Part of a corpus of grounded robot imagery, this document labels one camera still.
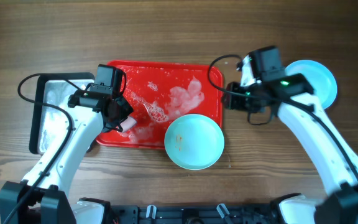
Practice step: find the pink sponge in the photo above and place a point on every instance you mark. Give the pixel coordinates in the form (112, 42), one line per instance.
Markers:
(127, 124)

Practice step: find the black soapy water tray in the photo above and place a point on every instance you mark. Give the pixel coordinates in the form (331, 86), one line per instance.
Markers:
(49, 125)

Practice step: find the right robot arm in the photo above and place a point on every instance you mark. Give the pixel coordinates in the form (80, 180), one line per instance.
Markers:
(298, 95)

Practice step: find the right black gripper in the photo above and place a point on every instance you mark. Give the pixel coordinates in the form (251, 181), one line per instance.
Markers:
(232, 100)

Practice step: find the light blue plate top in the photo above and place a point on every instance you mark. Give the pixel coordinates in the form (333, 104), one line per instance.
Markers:
(319, 76)

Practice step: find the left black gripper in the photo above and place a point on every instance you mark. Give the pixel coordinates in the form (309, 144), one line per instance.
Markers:
(117, 111)

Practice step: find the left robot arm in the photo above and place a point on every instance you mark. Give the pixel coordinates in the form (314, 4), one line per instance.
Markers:
(41, 196)

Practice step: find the light blue plate bottom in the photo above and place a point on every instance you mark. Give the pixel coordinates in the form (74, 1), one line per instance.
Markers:
(194, 142)

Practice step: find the red plastic tray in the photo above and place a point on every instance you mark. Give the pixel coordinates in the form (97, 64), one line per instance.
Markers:
(160, 93)

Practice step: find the light blue plate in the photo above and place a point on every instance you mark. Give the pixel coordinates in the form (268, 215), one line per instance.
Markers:
(319, 76)
(194, 142)

